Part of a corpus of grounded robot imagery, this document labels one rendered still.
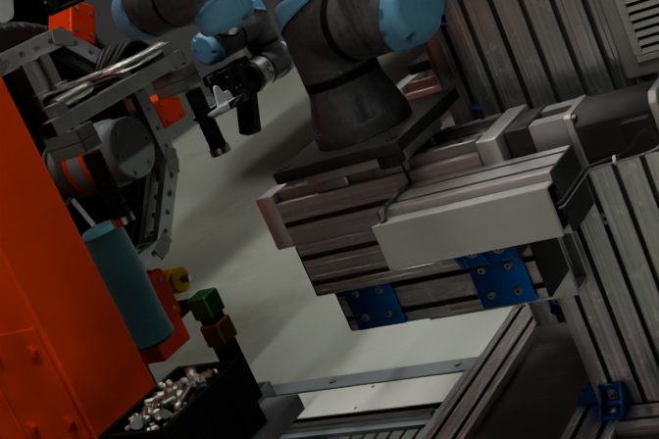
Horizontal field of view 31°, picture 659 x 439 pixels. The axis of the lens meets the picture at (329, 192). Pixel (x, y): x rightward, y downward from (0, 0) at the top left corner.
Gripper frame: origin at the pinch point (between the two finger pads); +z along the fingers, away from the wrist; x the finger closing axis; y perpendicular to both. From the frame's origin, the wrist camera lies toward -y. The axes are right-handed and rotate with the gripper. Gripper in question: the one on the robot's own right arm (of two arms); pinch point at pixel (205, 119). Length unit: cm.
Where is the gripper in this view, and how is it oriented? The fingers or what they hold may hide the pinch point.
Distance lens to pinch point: 251.8
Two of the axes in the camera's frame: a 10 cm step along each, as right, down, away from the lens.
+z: -4.6, 4.1, -7.9
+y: -4.0, -8.9, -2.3
